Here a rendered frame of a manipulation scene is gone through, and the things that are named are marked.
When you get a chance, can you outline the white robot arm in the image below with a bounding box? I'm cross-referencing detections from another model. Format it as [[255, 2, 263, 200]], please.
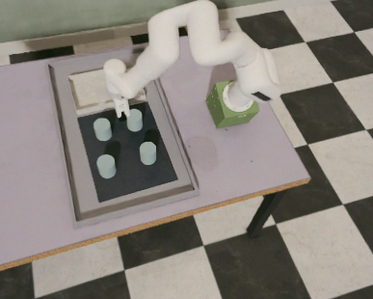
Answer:
[[94, 0, 281, 112]]

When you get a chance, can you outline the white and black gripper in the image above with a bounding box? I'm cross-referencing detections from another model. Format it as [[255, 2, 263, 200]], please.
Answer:
[[113, 97, 130, 122]]

